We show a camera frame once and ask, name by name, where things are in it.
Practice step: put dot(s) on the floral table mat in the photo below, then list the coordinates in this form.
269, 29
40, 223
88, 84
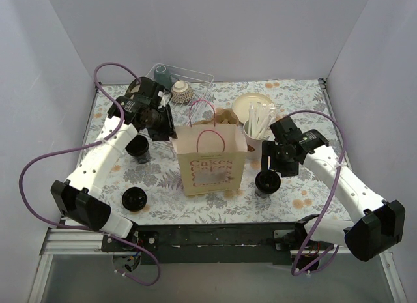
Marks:
160, 178

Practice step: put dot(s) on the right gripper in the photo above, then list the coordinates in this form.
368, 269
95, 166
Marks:
279, 163

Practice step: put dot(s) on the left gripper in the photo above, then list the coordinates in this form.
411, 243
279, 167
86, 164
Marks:
164, 122

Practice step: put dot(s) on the white straw holder cup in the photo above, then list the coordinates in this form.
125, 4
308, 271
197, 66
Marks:
256, 128

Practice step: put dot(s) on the black rimmed cream plate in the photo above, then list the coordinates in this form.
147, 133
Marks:
132, 88

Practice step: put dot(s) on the cream round plate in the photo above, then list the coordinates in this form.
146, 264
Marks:
242, 103

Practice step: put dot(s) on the black mounting rail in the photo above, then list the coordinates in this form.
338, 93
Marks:
275, 242

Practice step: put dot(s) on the patterned ceramic bowl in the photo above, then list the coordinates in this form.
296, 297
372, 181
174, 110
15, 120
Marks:
181, 92

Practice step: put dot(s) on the grey blue mug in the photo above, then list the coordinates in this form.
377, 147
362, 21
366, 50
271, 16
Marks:
162, 76

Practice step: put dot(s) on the pink paper gift bag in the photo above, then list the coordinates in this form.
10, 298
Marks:
211, 157

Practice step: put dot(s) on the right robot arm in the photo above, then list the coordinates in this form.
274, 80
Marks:
375, 224

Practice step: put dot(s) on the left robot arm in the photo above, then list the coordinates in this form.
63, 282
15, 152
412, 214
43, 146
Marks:
77, 197

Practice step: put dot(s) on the white wire dish rack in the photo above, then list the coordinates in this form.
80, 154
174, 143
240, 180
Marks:
200, 83

